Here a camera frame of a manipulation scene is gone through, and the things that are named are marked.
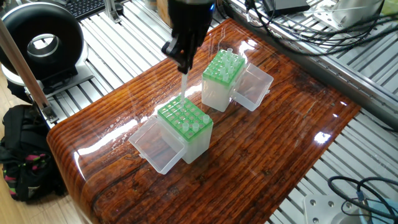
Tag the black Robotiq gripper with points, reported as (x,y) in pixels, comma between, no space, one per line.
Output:
(191,15)

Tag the clear green-rack pipette tip box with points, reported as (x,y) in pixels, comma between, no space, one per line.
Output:
(214,93)
(196,146)

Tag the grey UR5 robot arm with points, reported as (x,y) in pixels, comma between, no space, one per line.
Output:
(357,12)

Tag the black keyboard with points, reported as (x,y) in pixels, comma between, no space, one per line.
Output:
(84,6)

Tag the brown wooden pole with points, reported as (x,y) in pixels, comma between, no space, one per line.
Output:
(25,73)

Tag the black backpack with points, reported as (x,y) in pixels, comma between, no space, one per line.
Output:
(25,143)

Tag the silver robot mount plate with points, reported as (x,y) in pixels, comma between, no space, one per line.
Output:
(329,211)

